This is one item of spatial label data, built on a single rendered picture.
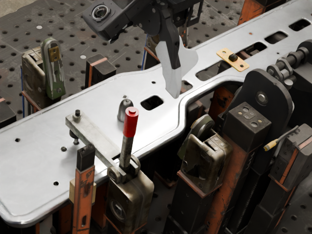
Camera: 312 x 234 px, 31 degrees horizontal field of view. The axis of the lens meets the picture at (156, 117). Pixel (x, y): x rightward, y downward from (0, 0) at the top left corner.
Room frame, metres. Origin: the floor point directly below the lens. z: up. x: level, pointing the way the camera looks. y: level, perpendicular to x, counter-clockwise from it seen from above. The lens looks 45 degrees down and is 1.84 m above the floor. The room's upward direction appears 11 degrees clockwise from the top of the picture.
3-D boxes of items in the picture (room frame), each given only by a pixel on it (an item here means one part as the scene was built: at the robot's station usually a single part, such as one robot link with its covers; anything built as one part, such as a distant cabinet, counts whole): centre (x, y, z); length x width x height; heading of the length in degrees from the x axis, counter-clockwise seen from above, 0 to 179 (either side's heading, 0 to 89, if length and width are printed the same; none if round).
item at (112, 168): (0.61, 0.05, 1.06); 0.03 x 0.01 x 0.03; 50
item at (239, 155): (0.76, -0.17, 0.91); 0.07 x 0.05 x 0.42; 50
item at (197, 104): (0.94, -0.04, 0.84); 0.12 x 0.05 x 0.29; 50
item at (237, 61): (1.07, -0.16, 1.01); 0.08 x 0.04 x 0.01; 49
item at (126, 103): (0.81, 0.06, 1.02); 0.03 x 0.03 x 0.07
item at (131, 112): (0.63, 0.04, 1.13); 0.04 x 0.02 x 0.16; 140
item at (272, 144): (0.75, -0.24, 1.09); 0.10 x 0.01 x 0.01; 140
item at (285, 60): (0.86, -0.25, 0.94); 0.18 x 0.13 x 0.49; 140
